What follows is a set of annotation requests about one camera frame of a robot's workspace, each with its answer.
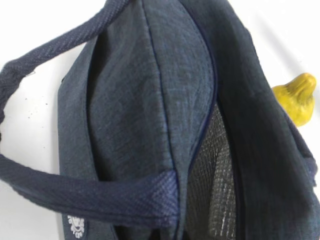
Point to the yellow pear-shaped squash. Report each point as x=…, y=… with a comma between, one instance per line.
x=296, y=98

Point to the navy insulated lunch bag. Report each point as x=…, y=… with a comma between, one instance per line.
x=168, y=130

